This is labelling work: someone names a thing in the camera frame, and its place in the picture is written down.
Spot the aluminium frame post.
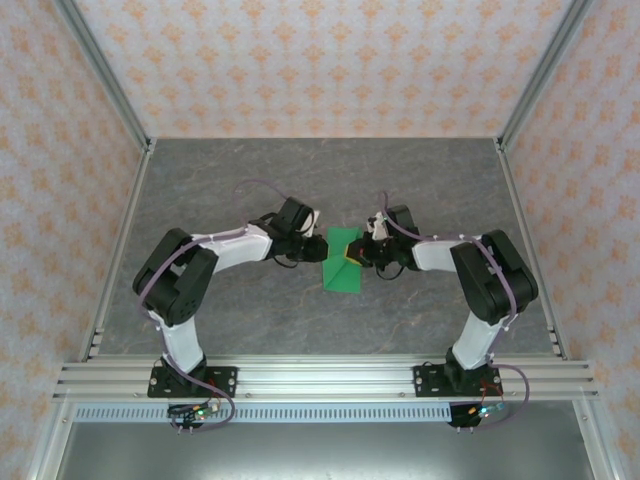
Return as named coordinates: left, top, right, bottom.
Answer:
left=52, top=0, right=154, bottom=151
left=497, top=0, right=596, bottom=151

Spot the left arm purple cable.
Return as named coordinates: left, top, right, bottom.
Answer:
left=137, top=178, right=291, bottom=434

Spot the aluminium table side rail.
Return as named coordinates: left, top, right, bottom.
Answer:
left=492, top=139, right=571, bottom=361
left=79, top=139, right=157, bottom=361

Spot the slotted grey cable duct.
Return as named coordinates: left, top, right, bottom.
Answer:
left=73, top=404, right=449, bottom=424

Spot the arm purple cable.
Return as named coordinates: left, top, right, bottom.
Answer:
left=137, top=178, right=291, bottom=434
left=380, top=189, right=532, bottom=431

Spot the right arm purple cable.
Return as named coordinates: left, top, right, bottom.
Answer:
left=380, top=189, right=532, bottom=431

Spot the green cloth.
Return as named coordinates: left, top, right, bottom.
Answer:
left=321, top=226, right=364, bottom=292

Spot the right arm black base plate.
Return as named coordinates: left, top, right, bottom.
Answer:
left=412, top=364, right=504, bottom=400

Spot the short aluminium frame strut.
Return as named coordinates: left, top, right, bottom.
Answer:
left=27, top=399, right=76, bottom=480
left=572, top=399, right=619, bottom=480

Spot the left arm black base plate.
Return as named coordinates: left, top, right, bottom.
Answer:
left=146, top=366, right=239, bottom=400

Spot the grey metal sheet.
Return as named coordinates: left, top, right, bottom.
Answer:
left=54, top=422, right=594, bottom=480

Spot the wide aluminium mounting beam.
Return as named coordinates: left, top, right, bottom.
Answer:
left=52, top=354, right=600, bottom=401

